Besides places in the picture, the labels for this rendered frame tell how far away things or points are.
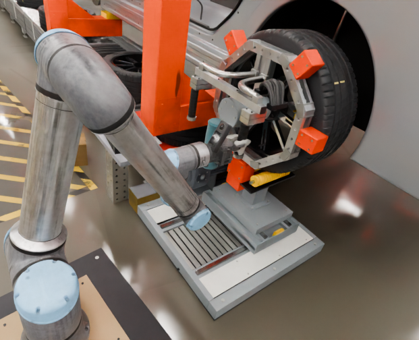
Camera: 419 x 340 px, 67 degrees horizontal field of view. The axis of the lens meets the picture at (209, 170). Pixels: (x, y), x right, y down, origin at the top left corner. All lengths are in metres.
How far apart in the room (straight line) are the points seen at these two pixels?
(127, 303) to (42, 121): 0.77
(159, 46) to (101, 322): 1.16
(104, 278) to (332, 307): 1.15
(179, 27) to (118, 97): 1.01
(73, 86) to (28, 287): 0.54
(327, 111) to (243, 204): 0.80
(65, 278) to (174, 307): 0.80
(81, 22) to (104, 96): 2.88
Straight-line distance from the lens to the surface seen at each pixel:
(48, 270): 0.98
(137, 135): 0.73
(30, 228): 0.99
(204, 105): 1.88
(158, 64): 1.62
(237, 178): 1.64
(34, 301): 0.94
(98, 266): 1.42
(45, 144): 0.83
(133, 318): 1.28
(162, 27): 1.59
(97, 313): 1.21
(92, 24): 3.55
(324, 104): 1.34
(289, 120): 1.48
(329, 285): 1.98
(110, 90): 0.66
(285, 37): 1.45
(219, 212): 1.92
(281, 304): 1.79
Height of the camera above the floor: 1.42
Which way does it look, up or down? 35 degrees down
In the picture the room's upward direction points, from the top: 11 degrees clockwise
